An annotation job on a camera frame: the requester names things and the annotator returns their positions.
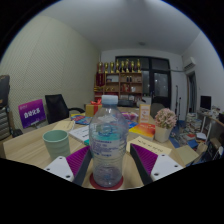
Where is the yellow gift box red ribbon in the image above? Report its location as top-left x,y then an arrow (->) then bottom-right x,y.
85,98 -> 103,118

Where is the cream notebook with writing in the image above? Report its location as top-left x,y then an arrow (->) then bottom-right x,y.
125,135 -> 173,157

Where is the black office chair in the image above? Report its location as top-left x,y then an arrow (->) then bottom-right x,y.
44,93 -> 86,125

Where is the wooden shelf unit with trophies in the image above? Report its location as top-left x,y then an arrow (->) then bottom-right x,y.
93,59 -> 144,104

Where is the white open book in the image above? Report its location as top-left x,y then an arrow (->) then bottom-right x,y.
68,124 -> 91,144

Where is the black tripod stand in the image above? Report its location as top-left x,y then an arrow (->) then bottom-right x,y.
174,84 -> 183,121

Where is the black computer monitor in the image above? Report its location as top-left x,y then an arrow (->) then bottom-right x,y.
199,95 -> 213,111

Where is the small low wooden table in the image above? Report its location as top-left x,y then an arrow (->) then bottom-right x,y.
174,144 -> 200,167

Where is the pale green ribbed cup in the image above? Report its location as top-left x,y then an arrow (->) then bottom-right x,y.
42,129 -> 72,160

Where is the pink potted plant white pot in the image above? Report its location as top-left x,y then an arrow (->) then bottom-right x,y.
154,107 -> 178,144

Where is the clear plastic water bottle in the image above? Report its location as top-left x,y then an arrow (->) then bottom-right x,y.
88,94 -> 130,188

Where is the flat round red coaster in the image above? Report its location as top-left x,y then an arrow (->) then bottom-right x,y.
88,172 -> 124,191

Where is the purple sign board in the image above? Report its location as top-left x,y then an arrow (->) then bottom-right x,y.
17,98 -> 47,129

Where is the dark glass double door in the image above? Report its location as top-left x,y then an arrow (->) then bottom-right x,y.
115,55 -> 172,109

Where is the plain tan notebook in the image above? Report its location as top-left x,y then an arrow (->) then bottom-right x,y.
53,119 -> 76,132

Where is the orange red book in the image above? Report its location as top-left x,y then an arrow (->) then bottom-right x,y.
128,122 -> 157,141

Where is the white wall air conditioner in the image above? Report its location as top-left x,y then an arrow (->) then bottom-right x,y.
182,56 -> 198,73

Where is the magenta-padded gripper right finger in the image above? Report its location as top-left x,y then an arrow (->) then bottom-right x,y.
129,143 -> 184,185

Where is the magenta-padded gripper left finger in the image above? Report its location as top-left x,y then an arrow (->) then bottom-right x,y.
43,145 -> 93,187

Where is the standing orange white card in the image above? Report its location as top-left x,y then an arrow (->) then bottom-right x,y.
138,103 -> 152,125

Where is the grey armchair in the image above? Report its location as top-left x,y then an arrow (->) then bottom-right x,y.
150,102 -> 168,118

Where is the stack of books on floor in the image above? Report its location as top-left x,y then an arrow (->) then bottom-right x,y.
183,112 -> 209,149

